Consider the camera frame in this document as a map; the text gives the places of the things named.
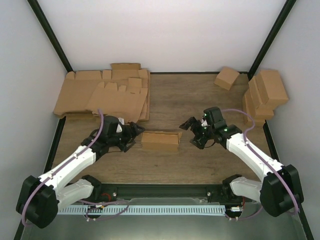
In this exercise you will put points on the folded brown box tilted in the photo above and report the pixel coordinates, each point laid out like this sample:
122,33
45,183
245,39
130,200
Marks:
226,78

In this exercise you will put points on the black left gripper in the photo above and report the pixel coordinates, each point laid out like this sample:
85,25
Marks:
130,135

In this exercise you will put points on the top folded brown box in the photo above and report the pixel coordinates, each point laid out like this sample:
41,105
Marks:
271,88

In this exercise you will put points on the black right frame post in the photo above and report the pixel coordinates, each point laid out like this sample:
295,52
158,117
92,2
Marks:
280,20

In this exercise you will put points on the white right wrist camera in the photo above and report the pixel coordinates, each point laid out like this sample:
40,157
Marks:
204,122

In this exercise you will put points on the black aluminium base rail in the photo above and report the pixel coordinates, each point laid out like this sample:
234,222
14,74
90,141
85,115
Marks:
112,192

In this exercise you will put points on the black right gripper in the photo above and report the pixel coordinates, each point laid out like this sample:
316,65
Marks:
189,123

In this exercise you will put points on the brown cardboard box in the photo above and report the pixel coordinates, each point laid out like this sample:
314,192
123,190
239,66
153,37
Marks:
161,140

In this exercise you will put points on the lower folded brown box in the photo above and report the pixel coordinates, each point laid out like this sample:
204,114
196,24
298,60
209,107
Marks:
248,107

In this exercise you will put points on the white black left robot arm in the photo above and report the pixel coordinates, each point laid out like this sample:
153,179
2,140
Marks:
42,197

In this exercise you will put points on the black frame post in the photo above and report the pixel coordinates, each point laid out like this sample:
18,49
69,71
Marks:
42,19
280,20

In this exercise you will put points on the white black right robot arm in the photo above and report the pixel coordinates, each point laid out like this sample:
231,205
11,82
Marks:
278,188

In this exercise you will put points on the stack of flat cardboard blanks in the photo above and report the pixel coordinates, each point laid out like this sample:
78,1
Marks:
122,91

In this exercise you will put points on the light blue slotted cable duct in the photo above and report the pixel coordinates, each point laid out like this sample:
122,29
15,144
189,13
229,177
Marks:
146,210

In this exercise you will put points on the black left frame post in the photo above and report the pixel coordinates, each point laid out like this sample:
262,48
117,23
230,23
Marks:
42,19

